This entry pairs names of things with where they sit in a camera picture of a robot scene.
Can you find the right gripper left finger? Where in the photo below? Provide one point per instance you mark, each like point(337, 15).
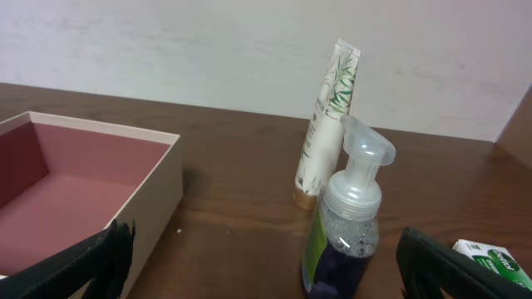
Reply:
point(101, 263)

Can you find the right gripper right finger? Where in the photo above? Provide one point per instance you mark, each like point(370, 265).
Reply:
point(430, 269)

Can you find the clear foam pump bottle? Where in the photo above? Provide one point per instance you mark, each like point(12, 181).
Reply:
point(344, 233)

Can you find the white bamboo print lotion tube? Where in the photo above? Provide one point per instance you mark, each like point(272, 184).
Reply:
point(322, 142)

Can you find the green white soap bar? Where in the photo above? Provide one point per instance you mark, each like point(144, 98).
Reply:
point(497, 259)

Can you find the white box pink interior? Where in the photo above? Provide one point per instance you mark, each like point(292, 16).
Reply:
point(64, 179)

